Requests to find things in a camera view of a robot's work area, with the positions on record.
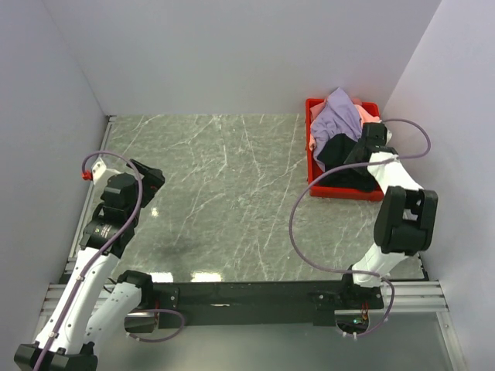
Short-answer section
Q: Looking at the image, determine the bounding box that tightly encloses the black t shirt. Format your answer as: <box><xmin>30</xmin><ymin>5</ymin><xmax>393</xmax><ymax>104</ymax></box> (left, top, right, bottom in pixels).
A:
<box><xmin>316</xmin><ymin>134</ymin><xmax>378</xmax><ymax>192</ymax></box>

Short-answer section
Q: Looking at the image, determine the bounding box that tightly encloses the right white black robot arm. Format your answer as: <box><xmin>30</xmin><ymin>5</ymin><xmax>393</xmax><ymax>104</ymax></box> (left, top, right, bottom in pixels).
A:
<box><xmin>339</xmin><ymin>123</ymin><xmax>439</xmax><ymax>308</ymax></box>

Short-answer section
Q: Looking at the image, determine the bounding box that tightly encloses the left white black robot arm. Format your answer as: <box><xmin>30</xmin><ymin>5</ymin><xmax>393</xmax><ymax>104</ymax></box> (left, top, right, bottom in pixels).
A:
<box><xmin>14</xmin><ymin>158</ymin><xmax>166</xmax><ymax>370</ymax></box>

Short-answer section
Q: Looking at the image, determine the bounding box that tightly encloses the pink t shirt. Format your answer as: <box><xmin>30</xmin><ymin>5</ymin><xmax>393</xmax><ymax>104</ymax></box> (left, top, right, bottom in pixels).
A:
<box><xmin>351</xmin><ymin>97</ymin><xmax>382</xmax><ymax>126</ymax></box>

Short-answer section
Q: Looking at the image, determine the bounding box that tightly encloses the purple t shirt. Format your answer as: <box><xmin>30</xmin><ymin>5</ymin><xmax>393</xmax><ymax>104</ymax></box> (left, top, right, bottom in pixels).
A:
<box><xmin>309</xmin><ymin>87</ymin><xmax>362</xmax><ymax>170</ymax></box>

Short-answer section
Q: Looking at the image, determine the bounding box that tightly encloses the red plastic bin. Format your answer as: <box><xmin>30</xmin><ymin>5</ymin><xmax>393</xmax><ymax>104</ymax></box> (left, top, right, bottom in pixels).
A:
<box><xmin>305</xmin><ymin>98</ymin><xmax>384</xmax><ymax>202</ymax></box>

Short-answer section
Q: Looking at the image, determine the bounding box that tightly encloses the black base beam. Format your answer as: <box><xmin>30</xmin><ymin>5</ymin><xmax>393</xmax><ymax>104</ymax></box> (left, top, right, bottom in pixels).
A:
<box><xmin>154</xmin><ymin>279</ymin><xmax>384</xmax><ymax>326</ymax></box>

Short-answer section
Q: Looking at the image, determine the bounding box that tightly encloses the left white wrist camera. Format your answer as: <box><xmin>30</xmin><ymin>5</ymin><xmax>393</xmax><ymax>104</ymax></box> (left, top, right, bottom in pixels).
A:
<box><xmin>82</xmin><ymin>156</ymin><xmax>120</xmax><ymax>186</ymax></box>

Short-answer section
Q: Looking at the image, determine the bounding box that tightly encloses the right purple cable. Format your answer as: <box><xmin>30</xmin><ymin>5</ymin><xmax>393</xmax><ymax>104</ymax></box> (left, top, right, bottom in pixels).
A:
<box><xmin>288</xmin><ymin>118</ymin><xmax>432</xmax><ymax>338</ymax></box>

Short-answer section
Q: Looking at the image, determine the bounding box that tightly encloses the purple cable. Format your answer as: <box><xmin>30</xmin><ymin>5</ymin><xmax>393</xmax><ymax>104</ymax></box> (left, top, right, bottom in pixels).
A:
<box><xmin>32</xmin><ymin>151</ymin><xmax>145</xmax><ymax>371</ymax></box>
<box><xmin>288</xmin><ymin>118</ymin><xmax>432</xmax><ymax>338</ymax></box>

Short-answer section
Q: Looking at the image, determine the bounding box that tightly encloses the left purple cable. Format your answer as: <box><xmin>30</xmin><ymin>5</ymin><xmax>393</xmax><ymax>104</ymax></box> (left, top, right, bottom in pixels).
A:
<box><xmin>32</xmin><ymin>151</ymin><xmax>145</xmax><ymax>371</ymax></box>

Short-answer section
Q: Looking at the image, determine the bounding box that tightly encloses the aluminium frame rail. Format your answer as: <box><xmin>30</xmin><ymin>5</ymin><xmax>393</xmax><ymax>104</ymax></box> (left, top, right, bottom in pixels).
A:
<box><xmin>40</xmin><ymin>281</ymin><xmax>449</xmax><ymax>317</ymax></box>

